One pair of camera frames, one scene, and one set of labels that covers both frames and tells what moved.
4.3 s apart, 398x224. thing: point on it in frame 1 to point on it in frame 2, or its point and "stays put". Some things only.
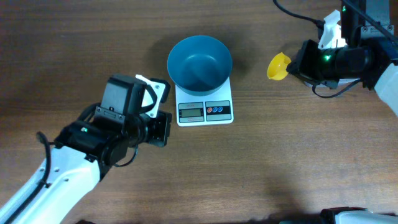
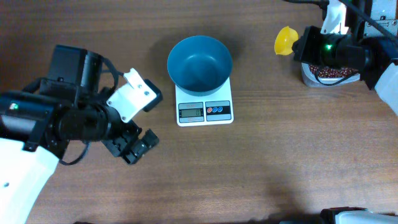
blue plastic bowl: [199, 65] stays put
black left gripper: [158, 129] to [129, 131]
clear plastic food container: [331, 84] stays put
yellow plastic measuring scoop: [277, 69] to [284, 40]
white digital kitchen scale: [214, 108] stays put
